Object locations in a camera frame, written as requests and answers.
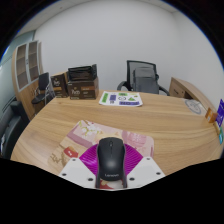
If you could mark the black computer mouse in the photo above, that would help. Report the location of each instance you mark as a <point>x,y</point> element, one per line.
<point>110,160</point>

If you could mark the purple card package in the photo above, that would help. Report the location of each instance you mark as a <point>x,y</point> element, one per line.
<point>220,113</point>

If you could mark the cartoon print mouse pad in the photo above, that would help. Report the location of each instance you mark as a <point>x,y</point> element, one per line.
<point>90,131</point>

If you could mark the wooden side desk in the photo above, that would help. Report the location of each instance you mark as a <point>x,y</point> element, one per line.
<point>186,88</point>

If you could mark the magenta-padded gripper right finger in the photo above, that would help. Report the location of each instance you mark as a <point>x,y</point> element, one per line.
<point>143,170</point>

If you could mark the wooden shelf unit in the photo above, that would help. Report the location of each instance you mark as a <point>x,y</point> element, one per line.
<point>25,66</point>

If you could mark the black mesh office chair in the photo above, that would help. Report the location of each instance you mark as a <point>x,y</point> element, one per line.
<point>129,71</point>

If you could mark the small black chair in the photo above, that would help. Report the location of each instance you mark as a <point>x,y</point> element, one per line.
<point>43,83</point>

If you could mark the printed sticker sheet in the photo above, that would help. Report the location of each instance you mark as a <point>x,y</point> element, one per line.
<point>120,99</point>

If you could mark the black box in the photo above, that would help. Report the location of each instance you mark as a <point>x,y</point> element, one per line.
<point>81,72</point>

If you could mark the orange-brown box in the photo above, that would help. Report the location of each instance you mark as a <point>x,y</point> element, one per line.
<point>210,115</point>

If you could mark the small blue box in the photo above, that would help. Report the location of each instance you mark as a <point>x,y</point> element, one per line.
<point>220,136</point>

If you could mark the grey backpack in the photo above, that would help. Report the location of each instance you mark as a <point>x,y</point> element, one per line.
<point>146,80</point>

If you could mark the small brown cardboard box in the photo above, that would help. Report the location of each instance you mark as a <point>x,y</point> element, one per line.
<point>59,85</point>

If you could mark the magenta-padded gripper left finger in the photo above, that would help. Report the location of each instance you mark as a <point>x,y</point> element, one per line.
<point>80,170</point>

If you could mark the black leather chair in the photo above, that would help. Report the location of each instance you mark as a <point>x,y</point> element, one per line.
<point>11,126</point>

